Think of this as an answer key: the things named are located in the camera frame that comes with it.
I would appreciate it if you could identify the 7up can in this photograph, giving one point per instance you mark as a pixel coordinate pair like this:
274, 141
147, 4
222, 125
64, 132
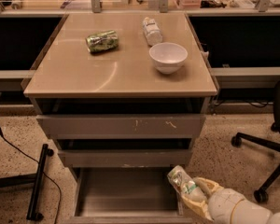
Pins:
185, 185

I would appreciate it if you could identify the grey bottom drawer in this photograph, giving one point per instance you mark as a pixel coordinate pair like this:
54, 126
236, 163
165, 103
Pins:
126, 196

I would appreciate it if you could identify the beige drawer cabinet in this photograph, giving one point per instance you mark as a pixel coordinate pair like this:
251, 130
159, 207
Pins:
70, 71

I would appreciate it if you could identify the black office chair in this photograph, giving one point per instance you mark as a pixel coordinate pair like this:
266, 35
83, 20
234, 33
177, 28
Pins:
260, 194

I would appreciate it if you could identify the green soda can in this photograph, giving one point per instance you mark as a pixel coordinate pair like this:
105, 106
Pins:
102, 41

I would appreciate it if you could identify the grey top drawer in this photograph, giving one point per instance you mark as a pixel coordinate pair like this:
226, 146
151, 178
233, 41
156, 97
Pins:
141, 118

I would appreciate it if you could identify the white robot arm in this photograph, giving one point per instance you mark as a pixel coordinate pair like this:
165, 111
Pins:
247, 212

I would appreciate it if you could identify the white bowl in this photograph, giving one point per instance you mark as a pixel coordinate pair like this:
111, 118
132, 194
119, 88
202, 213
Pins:
168, 57

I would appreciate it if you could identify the grey middle drawer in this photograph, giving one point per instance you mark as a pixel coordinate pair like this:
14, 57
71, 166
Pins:
125, 152

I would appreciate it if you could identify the black stand with cable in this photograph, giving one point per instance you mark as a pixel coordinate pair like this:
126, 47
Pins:
35, 179

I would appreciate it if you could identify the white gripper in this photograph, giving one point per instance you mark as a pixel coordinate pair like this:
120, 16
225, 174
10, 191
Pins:
224, 204

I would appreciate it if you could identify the grey drawer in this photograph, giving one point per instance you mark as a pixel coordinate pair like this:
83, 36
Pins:
126, 196
125, 152
141, 118

